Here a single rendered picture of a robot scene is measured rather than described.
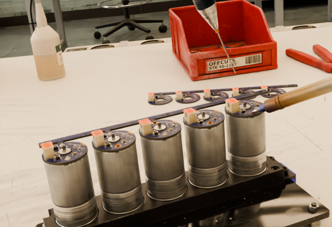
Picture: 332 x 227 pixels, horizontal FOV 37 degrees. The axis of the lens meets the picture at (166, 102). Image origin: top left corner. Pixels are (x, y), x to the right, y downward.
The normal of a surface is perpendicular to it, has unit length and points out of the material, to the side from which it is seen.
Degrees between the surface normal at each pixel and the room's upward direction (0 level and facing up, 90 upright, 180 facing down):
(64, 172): 90
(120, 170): 90
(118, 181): 90
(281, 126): 0
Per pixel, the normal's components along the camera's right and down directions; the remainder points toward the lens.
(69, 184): 0.23, 0.34
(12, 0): 0.01, 0.37
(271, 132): -0.10, -0.92
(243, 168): -0.29, 0.38
